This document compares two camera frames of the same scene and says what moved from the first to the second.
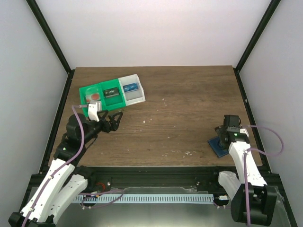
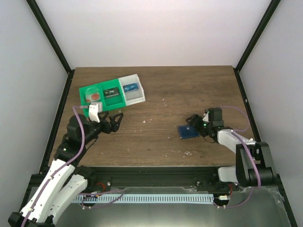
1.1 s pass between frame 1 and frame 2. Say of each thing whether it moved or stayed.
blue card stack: stayed
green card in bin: stayed
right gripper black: moved
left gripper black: stayed
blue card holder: moved
